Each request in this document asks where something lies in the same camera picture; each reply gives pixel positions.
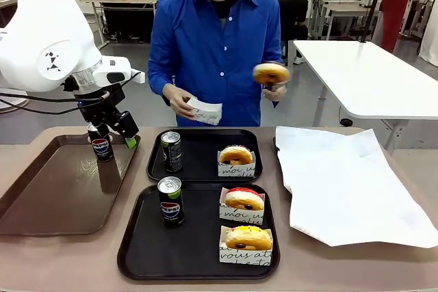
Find black serving tray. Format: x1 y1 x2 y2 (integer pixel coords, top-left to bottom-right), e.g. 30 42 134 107
146 129 263 183
116 182 281 281

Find white paper sheet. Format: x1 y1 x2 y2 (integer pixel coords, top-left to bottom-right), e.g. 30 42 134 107
275 125 438 249

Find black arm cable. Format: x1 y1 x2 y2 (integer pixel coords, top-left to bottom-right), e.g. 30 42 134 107
0 92 110 104
0 98 103 116

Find person in red dress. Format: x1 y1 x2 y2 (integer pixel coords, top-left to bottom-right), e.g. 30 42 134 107
379 0 414 54

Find seated person in black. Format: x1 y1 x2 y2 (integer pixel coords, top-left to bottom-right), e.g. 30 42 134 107
276 0 311 66

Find red-topped donut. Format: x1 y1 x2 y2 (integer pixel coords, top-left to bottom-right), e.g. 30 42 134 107
218 187 266 226

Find black pole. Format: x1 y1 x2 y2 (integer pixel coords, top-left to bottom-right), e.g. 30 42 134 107
361 0 389 43

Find grey lab table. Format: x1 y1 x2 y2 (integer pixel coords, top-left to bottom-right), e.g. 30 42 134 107
309 0 381 40

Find red glazed donut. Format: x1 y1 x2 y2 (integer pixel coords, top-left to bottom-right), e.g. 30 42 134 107
224 187 265 211

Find yellow glazed donut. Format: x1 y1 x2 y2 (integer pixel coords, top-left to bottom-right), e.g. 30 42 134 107
224 225 273 251

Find white table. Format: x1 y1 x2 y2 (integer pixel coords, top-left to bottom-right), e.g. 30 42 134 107
292 39 438 151

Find white printed paper donut box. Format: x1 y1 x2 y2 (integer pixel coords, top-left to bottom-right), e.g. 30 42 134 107
184 96 223 127

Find person's left hand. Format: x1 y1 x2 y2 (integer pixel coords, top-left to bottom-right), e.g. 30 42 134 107
261 81 288 103

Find brown serving tray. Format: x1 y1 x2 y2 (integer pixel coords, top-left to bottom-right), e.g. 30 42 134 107
0 133 142 237

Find yellow-topped donut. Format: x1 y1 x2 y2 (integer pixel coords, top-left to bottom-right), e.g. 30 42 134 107
218 225 274 267

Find black Pepsi can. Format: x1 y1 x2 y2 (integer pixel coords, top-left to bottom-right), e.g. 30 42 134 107
157 176 185 228
160 130 183 174
87 124 115 163

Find person's right hand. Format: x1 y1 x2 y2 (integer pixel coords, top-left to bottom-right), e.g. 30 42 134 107
162 82 199 120

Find person in blue shirt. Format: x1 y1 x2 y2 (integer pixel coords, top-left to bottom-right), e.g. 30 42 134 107
146 0 285 128

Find person's right forearm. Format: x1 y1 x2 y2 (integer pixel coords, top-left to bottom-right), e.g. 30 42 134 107
146 45 179 96

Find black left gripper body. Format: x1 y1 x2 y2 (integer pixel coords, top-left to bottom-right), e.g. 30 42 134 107
73 81 127 126

